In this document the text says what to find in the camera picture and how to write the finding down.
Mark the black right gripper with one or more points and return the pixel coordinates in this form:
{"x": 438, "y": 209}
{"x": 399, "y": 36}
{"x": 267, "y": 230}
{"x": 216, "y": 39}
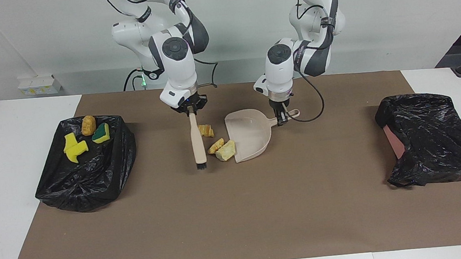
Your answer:
{"x": 189, "y": 104}

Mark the yellow sponge piece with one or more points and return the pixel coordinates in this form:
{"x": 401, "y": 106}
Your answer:
{"x": 69, "y": 141}
{"x": 78, "y": 151}
{"x": 101, "y": 133}

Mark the beige hand brush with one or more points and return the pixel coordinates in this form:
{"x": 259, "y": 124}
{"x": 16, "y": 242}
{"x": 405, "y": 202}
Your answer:
{"x": 197, "y": 140}

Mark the white wall socket box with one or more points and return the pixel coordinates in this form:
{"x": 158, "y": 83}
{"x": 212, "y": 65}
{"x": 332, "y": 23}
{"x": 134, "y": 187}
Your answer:
{"x": 38, "y": 86}

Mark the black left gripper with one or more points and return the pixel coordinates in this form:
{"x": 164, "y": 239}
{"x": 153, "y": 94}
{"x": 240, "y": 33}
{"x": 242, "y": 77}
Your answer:
{"x": 281, "y": 105}

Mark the large pale bread chunk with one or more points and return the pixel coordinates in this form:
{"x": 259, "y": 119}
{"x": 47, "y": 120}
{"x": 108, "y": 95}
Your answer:
{"x": 226, "y": 151}

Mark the pink bin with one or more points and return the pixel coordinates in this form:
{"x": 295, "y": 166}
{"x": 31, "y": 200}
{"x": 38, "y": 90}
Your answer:
{"x": 394, "y": 143}

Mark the brown paper table mat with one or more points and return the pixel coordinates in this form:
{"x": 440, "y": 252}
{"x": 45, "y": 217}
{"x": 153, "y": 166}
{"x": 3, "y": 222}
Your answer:
{"x": 181, "y": 232}

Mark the small pale bread chunk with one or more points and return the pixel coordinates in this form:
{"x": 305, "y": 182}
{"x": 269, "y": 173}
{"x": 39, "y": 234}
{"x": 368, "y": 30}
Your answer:
{"x": 215, "y": 146}

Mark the golden croissant piece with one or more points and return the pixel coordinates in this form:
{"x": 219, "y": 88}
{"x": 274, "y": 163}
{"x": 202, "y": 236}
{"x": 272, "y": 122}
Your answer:
{"x": 206, "y": 130}

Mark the beige plastic dustpan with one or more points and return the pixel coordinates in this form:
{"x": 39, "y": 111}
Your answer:
{"x": 251, "y": 136}

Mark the bin lined with black bag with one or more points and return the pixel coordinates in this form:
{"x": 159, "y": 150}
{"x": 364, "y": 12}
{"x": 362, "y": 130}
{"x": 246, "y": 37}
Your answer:
{"x": 94, "y": 177}

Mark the crumpled black trash bag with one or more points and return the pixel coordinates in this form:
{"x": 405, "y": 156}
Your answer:
{"x": 433, "y": 138}

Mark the brown bread roll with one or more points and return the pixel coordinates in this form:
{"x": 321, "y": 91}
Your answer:
{"x": 88, "y": 125}

